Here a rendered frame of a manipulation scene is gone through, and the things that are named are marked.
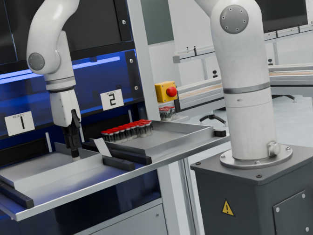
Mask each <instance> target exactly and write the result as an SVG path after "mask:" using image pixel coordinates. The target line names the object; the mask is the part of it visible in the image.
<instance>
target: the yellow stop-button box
mask: <svg viewBox="0 0 313 235"><path fill-rule="evenodd" d="M169 87H176V85H175V81H163V82H159V83H155V89H156V96H157V102H158V103H165V102H168V101H172V100H175V99H177V94H176V96H175V97H169V96H168V95H167V89H168V88H169Z"/></svg>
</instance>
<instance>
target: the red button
mask: <svg viewBox="0 0 313 235"><path fill-rule="evenodd" d="M176 94H177V89H176V88H175V87H169V88H168V89H167V95H168V96H169V97H175V96H176Z"/></svg>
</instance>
